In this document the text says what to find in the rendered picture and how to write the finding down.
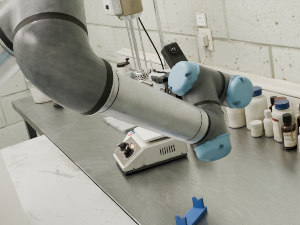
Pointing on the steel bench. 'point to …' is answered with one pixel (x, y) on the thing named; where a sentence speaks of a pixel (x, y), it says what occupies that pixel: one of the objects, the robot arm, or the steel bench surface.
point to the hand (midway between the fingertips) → (152, 72)
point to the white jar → (121, 68)
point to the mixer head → (123, 8)
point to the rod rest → (193, 213)
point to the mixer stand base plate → (122, 126)
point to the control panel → (124, 151)
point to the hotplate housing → (153, 153)
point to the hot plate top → (147, 134)
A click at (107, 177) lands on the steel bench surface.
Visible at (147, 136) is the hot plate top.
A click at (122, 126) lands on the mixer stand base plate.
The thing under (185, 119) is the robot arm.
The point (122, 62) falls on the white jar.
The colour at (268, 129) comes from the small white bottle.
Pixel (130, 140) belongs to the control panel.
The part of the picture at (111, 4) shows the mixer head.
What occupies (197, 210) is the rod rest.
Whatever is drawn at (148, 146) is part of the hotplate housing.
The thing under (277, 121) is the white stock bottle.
